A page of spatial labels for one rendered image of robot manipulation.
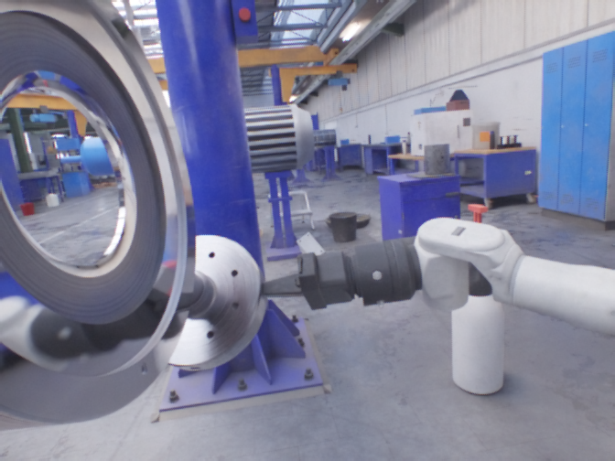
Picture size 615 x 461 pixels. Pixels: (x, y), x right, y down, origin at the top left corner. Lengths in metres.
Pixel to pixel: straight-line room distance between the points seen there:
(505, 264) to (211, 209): 1.46
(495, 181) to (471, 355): 4.10
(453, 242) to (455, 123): 6.19
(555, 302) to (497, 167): 5.22
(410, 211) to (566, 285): 2.58
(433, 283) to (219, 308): 0.30
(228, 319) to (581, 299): 0.43
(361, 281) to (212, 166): 1.34
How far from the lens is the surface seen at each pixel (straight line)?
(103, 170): 4.14
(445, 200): 3.16
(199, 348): 0.59
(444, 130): 6.63
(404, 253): 0.55
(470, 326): 1.77
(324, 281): 0.54
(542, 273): 0.53
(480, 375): 1.88
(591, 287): 0.52
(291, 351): 2.11
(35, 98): 12.80
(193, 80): 1.83
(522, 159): 5.91
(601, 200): 4.65
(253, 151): 3.74
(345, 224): 4.24
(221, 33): 1.89
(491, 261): 0.52
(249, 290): 0.59
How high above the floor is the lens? 1.10
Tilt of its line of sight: 13 degrees down
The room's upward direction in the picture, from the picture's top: 6 degrees counter-clockwise
